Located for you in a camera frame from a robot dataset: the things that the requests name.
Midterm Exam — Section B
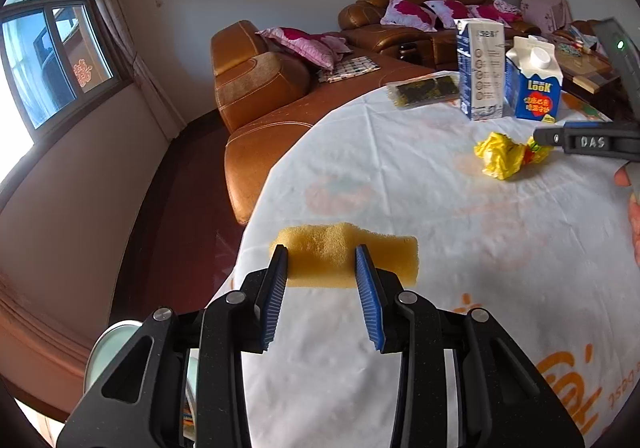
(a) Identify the yellow sponge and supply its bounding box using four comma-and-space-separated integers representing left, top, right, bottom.
269, 223, 419, 289

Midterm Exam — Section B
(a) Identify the light blue trash bin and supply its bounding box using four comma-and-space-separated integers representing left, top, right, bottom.
84, 320, 142, 393

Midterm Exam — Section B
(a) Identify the person's hand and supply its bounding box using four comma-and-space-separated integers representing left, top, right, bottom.
614, 165, 640, 265

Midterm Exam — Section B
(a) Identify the dark wood coffee table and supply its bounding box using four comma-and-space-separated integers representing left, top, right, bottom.
550, 30, 634, 121

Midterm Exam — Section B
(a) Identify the blue Look milk carton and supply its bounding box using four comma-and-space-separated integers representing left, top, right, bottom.
504, 35, 563, 121

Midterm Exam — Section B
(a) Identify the yellow crumpled wrapper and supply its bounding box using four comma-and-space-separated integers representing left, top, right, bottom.
474, 132, 552, 180

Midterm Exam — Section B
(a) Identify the pink covered chair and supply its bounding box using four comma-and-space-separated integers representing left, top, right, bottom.
521, 0, 573, 34

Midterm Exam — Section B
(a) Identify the white tall milk carton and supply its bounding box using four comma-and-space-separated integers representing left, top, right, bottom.
457, 18, 506, 121

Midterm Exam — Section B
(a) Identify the pink white cushion right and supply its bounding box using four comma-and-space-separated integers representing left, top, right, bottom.
466, 0, 523, 28

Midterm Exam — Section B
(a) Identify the pink white cushion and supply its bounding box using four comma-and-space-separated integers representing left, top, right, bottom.
466, 0, 523, 28
380, 0, 437, 33
424, 0, 471, 30

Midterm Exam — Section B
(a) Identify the seaweed snack packet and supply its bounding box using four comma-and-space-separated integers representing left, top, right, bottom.
386, 74, 460, 109

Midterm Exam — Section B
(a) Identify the brown leather chaise sofa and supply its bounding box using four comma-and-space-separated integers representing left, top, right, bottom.
210, 20, 431, 225

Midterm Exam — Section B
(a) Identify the checkered mat on sofa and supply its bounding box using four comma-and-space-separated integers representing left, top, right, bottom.
318, 56, 381, 84

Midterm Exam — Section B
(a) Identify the pink white cushion middle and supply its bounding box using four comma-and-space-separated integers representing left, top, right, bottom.
424, 0, 471, 30

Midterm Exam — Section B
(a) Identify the pink curtain left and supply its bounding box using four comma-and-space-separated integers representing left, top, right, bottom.
1, 275, 91, 413

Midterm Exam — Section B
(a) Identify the pink floral pillow on chaise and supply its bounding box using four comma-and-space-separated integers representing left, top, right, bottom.
256, 26, 352, 71

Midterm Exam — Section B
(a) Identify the brown leather long sofa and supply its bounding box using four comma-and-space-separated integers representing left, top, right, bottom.
338, 0, 541, 70

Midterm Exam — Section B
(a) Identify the pink white cushion left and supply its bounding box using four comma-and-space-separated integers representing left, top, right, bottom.
380, 0, 437, 33

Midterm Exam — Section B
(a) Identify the beige curtain right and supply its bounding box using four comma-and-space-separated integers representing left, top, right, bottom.
94, 0, 186, 140

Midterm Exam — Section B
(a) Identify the window with brown frame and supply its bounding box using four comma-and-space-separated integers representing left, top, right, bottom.
1, 0, 131, 204

